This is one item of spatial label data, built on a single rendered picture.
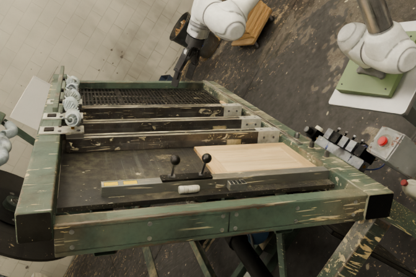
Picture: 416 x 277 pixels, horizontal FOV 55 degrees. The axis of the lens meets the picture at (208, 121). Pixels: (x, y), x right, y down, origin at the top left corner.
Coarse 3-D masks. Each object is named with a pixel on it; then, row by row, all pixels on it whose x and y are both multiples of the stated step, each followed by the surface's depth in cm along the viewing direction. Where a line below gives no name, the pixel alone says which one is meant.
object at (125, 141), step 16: (64, 128) 183; (80, 128) 185; (256, 128) 215; (272, 128) 217; (80, 144) 184; (96, 144) 186; (112, 144) 188; (128, 144) 190; (144, 144) 193; (160, 144) 195; (176, 144) 198; (192, 144) 200; (208, 144) 203; (224, 144) 206
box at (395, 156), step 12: (384, 132) 154; (396, 132) 150; (372, 144) 157; (396, 144) 148; (408, 144) 149; (384, 156) 149; (396, 156) 149; (408, 156) 150; (396, 168) 151; (408, 168) 152
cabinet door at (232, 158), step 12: (252, 144) 206; (264, 144) 207; (276, 144) 208; (216, 156) 186; (228, 156) 187; (240, 156) 188; (252, 156) 189; (264, 156) 190; (276, 156) 191; (288, 156) 193; (300, 156) 193; (216, 168) 172; (228, 168) 174; (240, 168) 175; (252, 168) 176; (264, 168) 176; (276, 168) 177; (288, 168) 177
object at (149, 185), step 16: (224, 176) 160; (240, 176) 161; (256, 176) 162; (272, 176) 165; (288, 176) 167; (304, 176) 170; (320, 176) 172; (112, 192) 146; (128, 192) 147; (144, 192) 149
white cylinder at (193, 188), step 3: (180, 186) 151; (183, 186) 151; (186, 186) 151; (189, 186) 152; (192, 186) 152; (195, 186) 152; (198, 186) 152; (180, 189) 150; (183, 189) 150; (186, 189) 151; (189, 189) 151; (192, 189) 151; (195, 189) 152; (198, 189) 152; (180, 192) 150; (183, 192) 150; (186, 192) 151; (189, 192) 151; (192, 192) 152; (195, 192) 153
